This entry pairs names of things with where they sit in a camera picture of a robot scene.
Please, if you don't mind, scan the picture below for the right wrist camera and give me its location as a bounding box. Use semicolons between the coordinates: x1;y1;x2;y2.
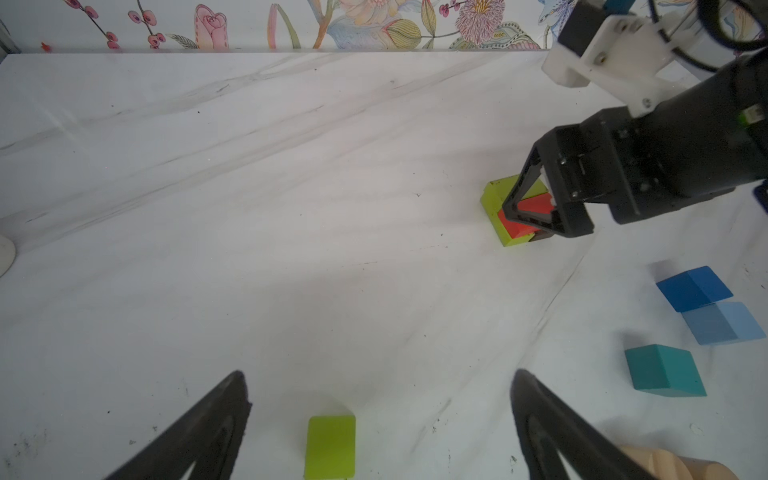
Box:
542;1;722;119

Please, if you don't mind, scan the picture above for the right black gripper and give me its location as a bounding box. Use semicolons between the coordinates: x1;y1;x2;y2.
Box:
502;107;734;238

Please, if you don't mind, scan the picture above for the teal cube block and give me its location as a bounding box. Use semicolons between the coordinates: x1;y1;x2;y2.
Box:
624;344;707;398

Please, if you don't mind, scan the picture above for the dark brown wood block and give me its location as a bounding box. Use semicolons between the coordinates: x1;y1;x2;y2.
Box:
531;230;554;242

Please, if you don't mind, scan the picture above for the red rectangular block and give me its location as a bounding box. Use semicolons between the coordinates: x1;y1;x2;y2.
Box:
497;193;555;240

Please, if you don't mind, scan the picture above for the white bottle green cap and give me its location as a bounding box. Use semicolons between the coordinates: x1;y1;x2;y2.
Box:
0;235;17;277

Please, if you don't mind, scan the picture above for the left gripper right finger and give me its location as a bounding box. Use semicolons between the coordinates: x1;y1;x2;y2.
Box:
510;369;652;479

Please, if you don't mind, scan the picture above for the light blue cube block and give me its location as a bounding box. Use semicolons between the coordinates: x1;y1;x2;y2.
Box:
682;302;766;346

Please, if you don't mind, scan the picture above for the dark blue cube block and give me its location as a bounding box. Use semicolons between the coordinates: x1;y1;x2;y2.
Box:
656;266;734;313

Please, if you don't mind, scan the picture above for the natural wood cylinder left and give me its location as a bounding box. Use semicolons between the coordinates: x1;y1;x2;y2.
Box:
619;446;686;480

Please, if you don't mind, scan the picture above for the small lime green block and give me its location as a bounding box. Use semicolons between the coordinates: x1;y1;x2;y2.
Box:
304;415;356;480

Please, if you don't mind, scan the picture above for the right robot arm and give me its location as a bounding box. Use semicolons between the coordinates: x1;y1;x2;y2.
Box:
502;51;767;238

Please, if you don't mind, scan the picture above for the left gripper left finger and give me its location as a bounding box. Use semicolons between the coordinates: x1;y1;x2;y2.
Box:
108;370;252;480

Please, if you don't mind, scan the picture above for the lime green long block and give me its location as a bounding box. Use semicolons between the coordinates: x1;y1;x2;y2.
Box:
480;175;549;247

